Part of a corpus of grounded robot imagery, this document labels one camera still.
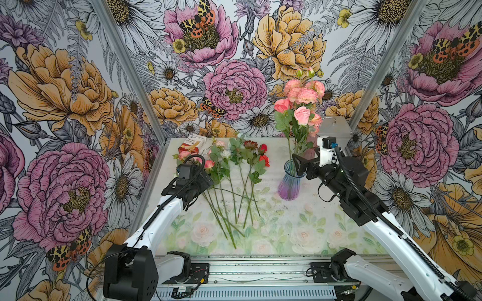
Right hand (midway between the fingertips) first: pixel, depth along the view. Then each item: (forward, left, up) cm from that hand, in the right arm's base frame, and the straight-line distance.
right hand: (302, 156), depth 69 cm
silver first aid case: (+38, -32, -19) cm, 53 cm away
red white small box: (+37, +52, -29) cm, 71 cm away
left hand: (+1, +40, -22) cm, 45 cm away
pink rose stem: (+20, +40, -28) cm, 53 cm away
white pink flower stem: (+27, +32, -29) cm, 51 cm away
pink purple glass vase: (+6, -1, -32) cm, 32 cm away
